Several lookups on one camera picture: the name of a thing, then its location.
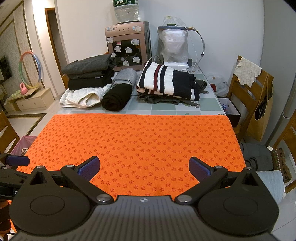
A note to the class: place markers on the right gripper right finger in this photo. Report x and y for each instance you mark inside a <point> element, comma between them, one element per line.
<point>209,178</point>

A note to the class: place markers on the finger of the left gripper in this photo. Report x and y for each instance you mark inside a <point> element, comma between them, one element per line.
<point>13,160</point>

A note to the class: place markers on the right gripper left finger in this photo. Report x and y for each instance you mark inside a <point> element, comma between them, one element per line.
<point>78,178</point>

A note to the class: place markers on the grey folded clothes on chair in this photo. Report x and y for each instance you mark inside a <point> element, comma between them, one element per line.
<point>256,156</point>

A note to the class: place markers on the stack of dark folded clothes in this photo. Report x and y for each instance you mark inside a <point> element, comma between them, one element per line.
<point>94,71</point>

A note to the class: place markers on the pink bin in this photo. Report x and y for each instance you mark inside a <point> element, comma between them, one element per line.
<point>23,145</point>

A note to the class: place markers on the orange patterned mat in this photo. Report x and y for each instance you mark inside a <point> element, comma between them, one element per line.
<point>140,155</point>

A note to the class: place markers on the black box with items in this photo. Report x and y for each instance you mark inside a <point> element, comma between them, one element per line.
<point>230,110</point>

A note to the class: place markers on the white tv cabinet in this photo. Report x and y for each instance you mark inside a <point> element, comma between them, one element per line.
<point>33,99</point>

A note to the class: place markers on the light blue folded garment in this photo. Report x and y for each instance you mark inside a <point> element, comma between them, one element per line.
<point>273,180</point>

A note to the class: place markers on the brown paper bag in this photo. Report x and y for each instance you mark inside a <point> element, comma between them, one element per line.
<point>260,118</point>

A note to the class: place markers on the pink kettlebell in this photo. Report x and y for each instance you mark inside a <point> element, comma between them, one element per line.
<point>23,89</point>

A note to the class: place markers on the white quilted garment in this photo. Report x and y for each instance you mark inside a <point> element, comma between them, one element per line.
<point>83,98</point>

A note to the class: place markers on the near wooden chair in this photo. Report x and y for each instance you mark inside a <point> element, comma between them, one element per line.
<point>286,140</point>

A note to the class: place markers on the wooden chair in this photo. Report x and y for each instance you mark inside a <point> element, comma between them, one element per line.
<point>244,94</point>
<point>286,140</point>

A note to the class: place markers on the black rolled garment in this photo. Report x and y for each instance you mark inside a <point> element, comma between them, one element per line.
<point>117,97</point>

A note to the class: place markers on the far wooden chair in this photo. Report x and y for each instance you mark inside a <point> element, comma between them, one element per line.
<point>244,94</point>

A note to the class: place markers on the olive garment under sweater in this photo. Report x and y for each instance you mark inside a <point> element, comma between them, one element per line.
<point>153,99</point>

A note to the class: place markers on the hula hoop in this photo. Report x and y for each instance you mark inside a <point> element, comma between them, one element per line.
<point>30,70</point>

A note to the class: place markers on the grey folded garment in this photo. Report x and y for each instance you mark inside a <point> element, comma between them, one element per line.
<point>125,76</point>

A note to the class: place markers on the striped folded sweater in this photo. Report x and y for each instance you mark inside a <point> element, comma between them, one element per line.
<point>160,79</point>

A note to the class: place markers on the white cloth on chair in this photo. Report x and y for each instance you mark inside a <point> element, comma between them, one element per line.
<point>246,72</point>

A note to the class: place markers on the white bag with plastic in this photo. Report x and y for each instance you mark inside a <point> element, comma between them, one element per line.
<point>173,40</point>

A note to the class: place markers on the pink water dispenser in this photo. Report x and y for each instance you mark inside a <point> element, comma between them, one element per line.
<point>130,44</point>

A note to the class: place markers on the water bottle on dispenser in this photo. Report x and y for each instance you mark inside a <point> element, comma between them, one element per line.
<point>126,10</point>

